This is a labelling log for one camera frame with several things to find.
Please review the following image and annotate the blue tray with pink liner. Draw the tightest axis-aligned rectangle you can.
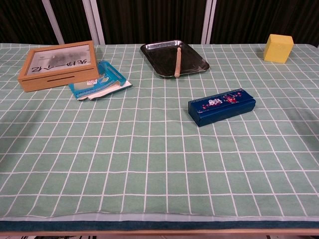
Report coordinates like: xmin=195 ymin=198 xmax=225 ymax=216
xmin=188 ymin=88 xmax=257 ymax=127

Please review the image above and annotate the green checked tablecloth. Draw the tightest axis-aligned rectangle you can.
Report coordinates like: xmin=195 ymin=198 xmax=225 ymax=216
xmin=0 ymin=42 xmax=319 ymax=222

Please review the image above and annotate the steel rectangular tray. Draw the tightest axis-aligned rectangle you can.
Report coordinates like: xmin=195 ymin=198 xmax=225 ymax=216
xmin=140 ymin=39 xmax=210 ymax=78

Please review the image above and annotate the wooden stick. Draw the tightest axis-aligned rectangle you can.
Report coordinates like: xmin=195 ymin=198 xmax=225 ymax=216
xmin=175 ymin=45 xmax=183 ymax=78

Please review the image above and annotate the flattened blue white carton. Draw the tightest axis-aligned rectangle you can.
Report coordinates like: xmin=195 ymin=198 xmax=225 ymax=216
xmin=68 ymin=60 xmax=133 ymax=102

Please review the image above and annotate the dark pleated curtain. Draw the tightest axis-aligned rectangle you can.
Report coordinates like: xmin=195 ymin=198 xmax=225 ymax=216
xmin=0 ymin=0 xmax=319 ymax=48

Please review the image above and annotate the dark teal table mat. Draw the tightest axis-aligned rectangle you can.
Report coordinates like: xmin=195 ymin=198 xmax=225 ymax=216
xmin=0 ymin=219 xmax=319 ymax=232

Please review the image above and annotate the wooden glass-lid box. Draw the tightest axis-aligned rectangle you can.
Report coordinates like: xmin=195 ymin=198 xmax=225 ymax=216
xmin=17 ymin=40 xmax=100 ymax=93

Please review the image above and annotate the yellow foam cube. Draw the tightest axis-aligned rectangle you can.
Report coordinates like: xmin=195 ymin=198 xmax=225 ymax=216
xmin=263 ymin=34 xmax=294 ymax=64

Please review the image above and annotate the double white partition post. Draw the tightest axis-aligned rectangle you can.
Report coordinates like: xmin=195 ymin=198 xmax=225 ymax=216
xmin=82 ymin=0 xmax=105 ymax=45

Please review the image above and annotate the slim white partition post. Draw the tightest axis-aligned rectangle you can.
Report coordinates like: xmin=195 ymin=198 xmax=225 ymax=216
xmin=41 ymin=0 xmax=65 ymax=45

